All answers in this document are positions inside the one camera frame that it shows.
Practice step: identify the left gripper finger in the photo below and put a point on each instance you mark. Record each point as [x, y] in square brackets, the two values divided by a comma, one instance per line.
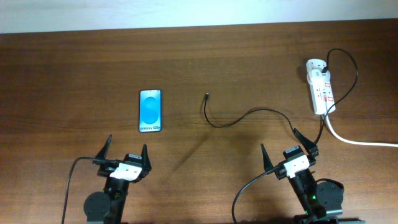
[103, 152]
[146, 165]

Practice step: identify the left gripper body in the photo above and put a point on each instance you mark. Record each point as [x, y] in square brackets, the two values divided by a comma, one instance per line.
[105, 170]

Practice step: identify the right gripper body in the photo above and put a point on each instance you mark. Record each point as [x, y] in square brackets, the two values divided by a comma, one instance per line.
[281, 172]

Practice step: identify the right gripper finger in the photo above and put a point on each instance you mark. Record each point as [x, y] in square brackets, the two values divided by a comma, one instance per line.
[266, 159]
[310, 147]

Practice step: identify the blue Galaxy smartphone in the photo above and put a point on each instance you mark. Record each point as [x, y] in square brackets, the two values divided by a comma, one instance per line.
[150, 111]

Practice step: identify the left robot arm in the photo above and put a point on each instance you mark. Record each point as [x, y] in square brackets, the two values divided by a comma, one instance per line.
[107, 205]

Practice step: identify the white USB charger plug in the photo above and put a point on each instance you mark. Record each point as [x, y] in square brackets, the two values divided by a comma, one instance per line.
[316, 76]

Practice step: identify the white power strip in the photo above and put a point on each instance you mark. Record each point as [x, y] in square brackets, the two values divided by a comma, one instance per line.
[321, 92]

